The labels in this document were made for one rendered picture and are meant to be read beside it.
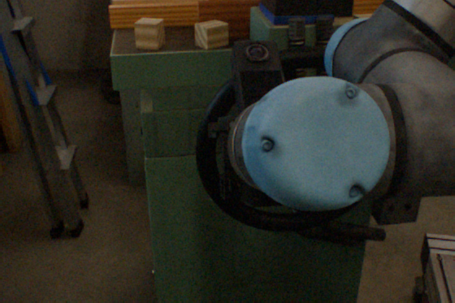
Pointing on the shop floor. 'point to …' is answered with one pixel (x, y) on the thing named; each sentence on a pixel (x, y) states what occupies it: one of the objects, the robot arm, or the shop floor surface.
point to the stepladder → (11, 49)
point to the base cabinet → (239, 248)
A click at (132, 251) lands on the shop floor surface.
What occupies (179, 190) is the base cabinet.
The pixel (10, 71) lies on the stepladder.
